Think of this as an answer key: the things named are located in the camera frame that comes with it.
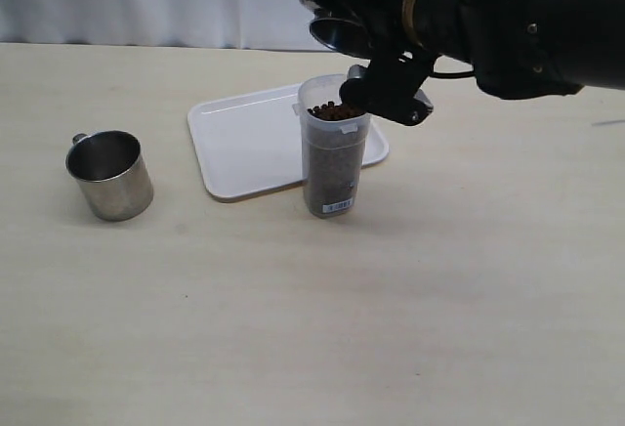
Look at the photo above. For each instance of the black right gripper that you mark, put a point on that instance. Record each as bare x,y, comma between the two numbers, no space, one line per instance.
386,55

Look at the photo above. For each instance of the white plastic tray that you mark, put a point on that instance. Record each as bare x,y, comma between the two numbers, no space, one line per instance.
251,144

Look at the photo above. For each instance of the white curtain backdrop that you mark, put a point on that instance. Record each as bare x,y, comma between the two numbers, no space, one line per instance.
266,25

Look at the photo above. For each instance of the steel mug with kibble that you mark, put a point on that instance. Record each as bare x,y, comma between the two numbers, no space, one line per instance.
339,33

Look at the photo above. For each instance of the clear plastic tall container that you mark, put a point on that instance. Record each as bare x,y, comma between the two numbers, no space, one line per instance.
333,138

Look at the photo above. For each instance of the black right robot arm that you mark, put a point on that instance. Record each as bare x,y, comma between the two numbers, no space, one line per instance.
515,49

